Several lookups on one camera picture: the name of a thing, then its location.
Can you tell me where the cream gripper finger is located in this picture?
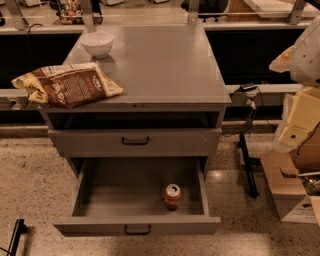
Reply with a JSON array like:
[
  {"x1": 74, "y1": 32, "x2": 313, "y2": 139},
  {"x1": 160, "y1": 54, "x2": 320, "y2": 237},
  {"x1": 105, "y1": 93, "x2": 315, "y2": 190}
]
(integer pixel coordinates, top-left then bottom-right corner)
[{"x1": 269, "y1": 46, "x2": 294, "y2": 73}]

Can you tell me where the red coke can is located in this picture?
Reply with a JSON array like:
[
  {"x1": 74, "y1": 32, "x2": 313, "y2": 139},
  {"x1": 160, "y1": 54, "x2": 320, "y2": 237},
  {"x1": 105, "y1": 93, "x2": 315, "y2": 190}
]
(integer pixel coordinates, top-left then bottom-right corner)
[{"x1": 164, "y1": 184, "x2": 181, "y2": 211}]

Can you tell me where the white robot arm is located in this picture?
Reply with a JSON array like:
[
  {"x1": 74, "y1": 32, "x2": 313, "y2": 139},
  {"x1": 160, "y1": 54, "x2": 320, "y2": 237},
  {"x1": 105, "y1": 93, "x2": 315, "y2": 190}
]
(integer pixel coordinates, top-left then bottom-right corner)
[{"x1": 269, "y1": 16, "x2": 320, "y2": 87}]

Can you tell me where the grey drawer cabinet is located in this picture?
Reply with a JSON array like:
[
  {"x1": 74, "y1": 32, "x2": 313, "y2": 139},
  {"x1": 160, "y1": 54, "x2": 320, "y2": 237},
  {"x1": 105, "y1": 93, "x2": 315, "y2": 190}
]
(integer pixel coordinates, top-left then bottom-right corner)
[{"x1": 40, "y1": 25, "x2": 231, "y2": 172}]

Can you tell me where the closed grey upper drawer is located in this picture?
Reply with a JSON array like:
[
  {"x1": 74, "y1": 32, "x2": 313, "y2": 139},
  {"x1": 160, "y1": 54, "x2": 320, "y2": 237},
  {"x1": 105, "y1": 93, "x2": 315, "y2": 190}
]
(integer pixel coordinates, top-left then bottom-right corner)
[{"x1": 48, "y1": 128, "x2": 221, "y2": 158}]

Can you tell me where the open grey lower drawer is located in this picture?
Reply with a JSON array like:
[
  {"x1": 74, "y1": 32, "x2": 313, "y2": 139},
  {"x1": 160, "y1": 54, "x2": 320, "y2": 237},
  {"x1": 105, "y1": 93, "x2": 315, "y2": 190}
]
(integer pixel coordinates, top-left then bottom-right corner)
[{"x1": 54, "y1": 157, "x2": 221, "y2": 237}]

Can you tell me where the black power adapter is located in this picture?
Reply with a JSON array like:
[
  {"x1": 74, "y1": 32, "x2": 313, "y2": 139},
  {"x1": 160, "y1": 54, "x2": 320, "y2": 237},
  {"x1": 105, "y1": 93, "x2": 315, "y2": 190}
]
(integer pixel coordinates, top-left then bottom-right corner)
[{"x1": 240, "y1": 83, "x2": 257, "y2": 92}]

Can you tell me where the brown cardboard box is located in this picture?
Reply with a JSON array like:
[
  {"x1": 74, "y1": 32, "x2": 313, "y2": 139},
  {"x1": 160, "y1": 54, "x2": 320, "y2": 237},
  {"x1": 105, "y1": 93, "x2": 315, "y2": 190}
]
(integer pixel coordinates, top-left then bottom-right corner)
[{"x1": 260, "y1": 132, "x2": 320, "y2": 224}]

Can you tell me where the black tripod stand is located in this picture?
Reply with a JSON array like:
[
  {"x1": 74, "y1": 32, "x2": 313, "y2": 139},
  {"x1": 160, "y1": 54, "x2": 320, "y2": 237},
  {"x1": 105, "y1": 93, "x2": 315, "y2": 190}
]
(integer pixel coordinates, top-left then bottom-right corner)
[{"x1": 239, "y1": 96, "x2": 259, "y2": 198}]

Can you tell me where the white ceramic bowl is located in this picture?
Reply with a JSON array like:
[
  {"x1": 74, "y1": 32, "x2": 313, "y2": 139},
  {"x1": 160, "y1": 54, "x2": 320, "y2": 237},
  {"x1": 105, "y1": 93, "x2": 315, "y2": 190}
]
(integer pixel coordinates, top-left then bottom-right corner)
[{"x1": 80, "y1": 31, "x2": 114, "y2": 58}]

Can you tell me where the brown chip bag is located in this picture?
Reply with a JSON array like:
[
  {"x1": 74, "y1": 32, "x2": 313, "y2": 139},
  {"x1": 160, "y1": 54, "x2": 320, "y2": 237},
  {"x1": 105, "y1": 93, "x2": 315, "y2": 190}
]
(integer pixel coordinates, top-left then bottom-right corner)
[{"x1": 11, "y1": 62, "x2": 123, "y2": 109}]

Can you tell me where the snack rack in background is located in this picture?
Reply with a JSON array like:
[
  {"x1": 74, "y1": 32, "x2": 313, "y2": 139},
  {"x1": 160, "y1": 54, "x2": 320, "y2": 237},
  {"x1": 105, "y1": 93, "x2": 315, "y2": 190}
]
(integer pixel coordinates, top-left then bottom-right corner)
[{"x1": 57, "y1": 0, "x2": 83, "y2": 25}]

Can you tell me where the black stand leg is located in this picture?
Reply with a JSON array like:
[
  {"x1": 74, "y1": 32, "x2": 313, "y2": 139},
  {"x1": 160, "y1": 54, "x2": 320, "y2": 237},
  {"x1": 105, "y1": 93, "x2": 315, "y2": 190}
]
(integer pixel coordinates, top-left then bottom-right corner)
[{"x1": 7, "y1": 219, "x2": 27, "y2": 256}]

